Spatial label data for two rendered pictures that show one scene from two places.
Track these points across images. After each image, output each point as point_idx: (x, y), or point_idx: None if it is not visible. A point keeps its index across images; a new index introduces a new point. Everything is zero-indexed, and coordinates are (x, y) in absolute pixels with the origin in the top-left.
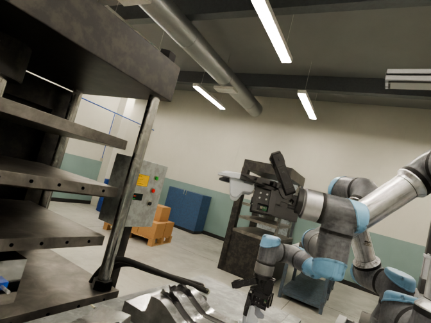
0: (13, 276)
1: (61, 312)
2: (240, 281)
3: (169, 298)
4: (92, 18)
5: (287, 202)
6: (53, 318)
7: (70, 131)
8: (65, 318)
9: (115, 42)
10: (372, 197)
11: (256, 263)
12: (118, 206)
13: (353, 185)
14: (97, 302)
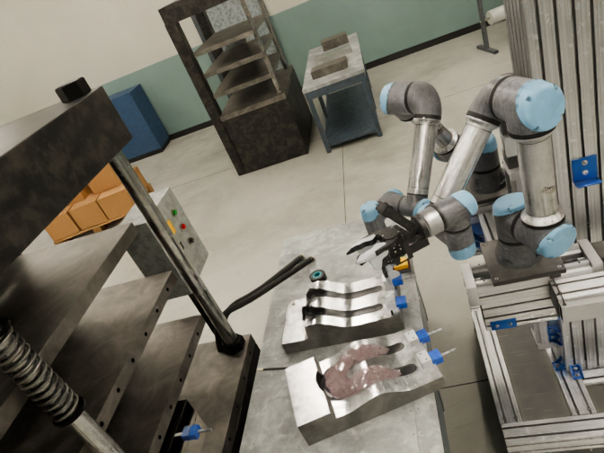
0: (192, 418)
1: (251, 397)
2: None
3: (318, 315)
4: (22, 183)
5: (414, 236)
6: (253, 406)
7: (100, 286)
8: (260, 397)
9: (54, 169)
10: (459, 159)
11: None
12: (189, 283)
13: (410, 102)
14: (258, 362)
